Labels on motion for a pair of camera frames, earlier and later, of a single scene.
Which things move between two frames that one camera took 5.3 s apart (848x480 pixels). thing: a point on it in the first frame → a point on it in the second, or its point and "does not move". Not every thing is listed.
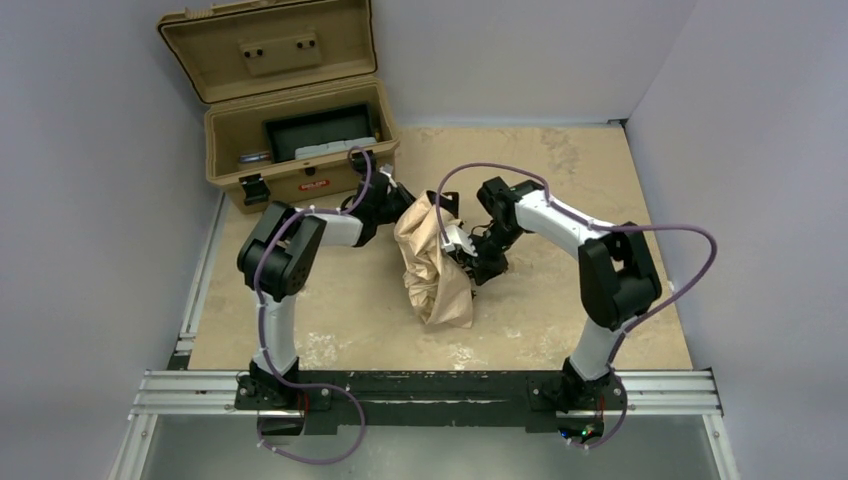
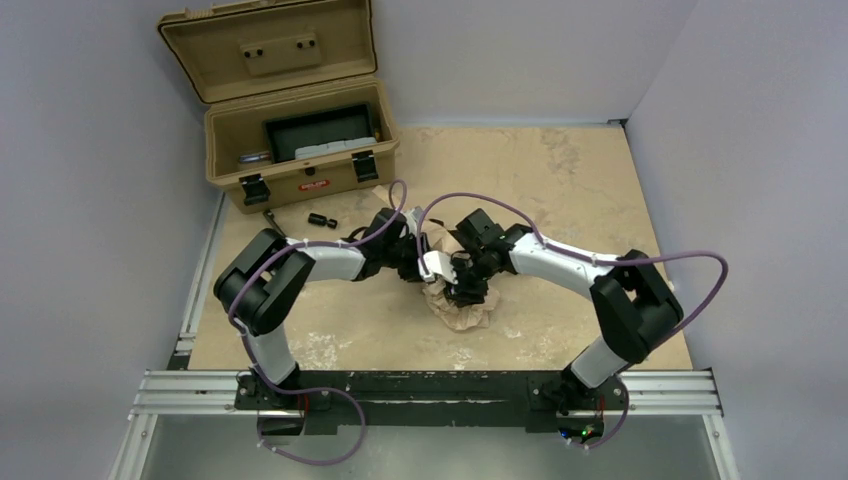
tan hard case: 295,109 does not move
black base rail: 326,400 does not move
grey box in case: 309,151 does not move
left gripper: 403,198 → 411,258
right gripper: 478,263 → 468,275
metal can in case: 254,157 does not move
